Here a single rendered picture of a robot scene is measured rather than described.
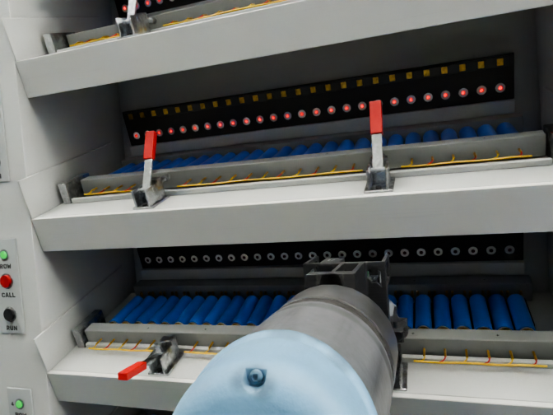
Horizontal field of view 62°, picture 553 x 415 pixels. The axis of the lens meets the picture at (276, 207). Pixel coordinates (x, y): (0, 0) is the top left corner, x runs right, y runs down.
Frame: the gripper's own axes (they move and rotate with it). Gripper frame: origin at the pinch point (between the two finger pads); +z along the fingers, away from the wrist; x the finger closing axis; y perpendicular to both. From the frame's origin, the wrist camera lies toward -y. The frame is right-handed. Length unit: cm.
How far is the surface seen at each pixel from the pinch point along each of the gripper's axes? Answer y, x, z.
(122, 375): -4.1, 24.0, -12.5
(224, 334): -2.7, 16.8, -2.4
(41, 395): -9.8, 40.9, -6.4
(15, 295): 3.2, 43.4, -7.0
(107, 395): -9.5, 31.5, -5.7
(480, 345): -3.2, -11.4, -2.7
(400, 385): -5.9, -3.6, -7.0
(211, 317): -1.7, 20.2, 1.5
